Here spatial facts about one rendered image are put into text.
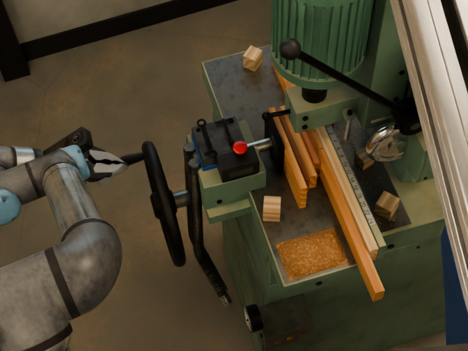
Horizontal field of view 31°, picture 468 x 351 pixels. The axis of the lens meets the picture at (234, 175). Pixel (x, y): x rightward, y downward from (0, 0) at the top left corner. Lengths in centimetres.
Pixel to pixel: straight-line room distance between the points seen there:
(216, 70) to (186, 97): 110
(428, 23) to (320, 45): 92
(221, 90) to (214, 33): 132
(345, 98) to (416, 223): 35
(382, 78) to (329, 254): 36
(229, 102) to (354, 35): 51
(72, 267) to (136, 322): 137
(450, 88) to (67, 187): 108
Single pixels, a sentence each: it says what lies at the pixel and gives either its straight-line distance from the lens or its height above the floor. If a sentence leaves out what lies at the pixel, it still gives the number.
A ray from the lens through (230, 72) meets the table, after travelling 194.
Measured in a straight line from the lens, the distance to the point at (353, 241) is 166.
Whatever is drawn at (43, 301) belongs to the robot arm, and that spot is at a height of 128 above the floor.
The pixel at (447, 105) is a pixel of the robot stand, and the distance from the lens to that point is 49.
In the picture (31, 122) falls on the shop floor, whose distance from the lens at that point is 307.
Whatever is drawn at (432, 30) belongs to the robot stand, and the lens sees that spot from 52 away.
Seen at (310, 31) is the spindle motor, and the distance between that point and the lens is 142.
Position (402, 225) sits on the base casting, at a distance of 185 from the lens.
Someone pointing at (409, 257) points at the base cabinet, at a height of 64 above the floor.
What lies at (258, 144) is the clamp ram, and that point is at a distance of 174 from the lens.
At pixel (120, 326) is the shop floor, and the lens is 262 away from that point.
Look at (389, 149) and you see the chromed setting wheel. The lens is 168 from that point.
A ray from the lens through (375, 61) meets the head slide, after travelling 155.
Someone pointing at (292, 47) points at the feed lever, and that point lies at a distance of 130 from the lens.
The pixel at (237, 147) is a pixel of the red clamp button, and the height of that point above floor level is 102.
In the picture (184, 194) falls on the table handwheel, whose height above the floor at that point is 83.
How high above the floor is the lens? 241
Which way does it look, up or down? 58 degrees down
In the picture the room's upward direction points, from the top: 3 degrees counter-clockwise
